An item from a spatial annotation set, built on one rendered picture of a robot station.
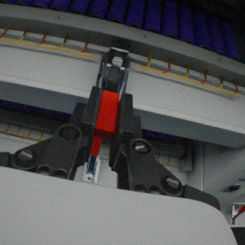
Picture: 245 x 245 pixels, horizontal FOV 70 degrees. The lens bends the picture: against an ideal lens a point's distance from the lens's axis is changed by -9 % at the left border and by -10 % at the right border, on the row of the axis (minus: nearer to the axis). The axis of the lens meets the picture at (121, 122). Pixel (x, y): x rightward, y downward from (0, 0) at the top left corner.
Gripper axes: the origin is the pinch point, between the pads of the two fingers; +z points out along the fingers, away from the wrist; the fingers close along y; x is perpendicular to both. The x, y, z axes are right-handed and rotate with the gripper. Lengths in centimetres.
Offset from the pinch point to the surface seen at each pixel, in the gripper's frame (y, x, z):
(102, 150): 1.5, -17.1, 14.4
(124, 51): 0.5, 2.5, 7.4
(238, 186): 23.1, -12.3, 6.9
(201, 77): 9.1, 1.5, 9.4
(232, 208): 43, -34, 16
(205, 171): 18.1, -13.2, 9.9
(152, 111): 4.1, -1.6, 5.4
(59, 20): -6.0, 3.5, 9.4
